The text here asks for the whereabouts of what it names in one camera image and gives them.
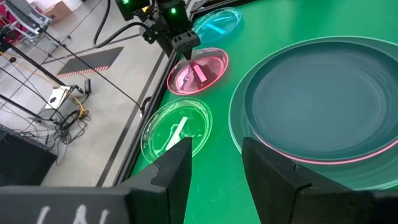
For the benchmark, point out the small green translucent plate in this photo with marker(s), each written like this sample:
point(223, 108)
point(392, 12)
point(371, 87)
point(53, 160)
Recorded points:
point(161, 124)

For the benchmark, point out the large dark green plate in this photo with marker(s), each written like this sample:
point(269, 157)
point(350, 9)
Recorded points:
point(311, 102)

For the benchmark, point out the small pink translucent plate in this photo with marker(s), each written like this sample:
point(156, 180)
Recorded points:
point(186, 84)

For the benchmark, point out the black tripod stand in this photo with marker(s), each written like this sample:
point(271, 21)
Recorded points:
point(31, 63)

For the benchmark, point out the cardboard box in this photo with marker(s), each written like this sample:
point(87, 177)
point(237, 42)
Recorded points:
point(57, 12)

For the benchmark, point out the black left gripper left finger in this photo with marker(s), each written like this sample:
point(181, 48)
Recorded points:
point(164, 193)

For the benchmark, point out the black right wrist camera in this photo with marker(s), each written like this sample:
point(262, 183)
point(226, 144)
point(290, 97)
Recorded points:
point(186, 40)

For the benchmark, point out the black mat with striped edge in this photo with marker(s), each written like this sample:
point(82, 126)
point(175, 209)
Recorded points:
point(93, 59)

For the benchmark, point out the black equipment case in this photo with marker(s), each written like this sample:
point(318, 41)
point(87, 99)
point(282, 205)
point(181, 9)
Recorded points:
point(21, 161)

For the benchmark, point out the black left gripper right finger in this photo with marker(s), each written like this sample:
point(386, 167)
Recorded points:
point(280, 193)

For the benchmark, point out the large teal plate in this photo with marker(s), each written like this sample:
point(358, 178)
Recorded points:
point(237, 118)

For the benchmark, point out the black power adapter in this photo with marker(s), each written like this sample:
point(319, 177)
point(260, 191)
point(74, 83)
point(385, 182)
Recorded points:
point(87, 87)

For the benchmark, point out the red chairs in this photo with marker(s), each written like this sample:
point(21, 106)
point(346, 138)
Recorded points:
point(4, 18)

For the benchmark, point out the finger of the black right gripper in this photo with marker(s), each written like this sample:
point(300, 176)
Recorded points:
point(188, 54)

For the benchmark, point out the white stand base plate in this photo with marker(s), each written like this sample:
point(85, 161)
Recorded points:
point(57, 98)

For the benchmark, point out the small blue translucent plate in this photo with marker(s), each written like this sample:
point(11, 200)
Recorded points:
point(224, 18)

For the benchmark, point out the grey metal cart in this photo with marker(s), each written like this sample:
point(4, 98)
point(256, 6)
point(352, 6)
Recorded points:
point(28, 15)

